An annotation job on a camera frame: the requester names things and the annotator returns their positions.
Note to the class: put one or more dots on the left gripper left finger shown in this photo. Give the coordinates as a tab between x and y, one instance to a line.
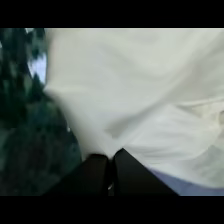
89	176

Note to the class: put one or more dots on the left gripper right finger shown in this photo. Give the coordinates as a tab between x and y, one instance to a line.
136	178

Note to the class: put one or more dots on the white T-shirt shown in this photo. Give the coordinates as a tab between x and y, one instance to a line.
133	86

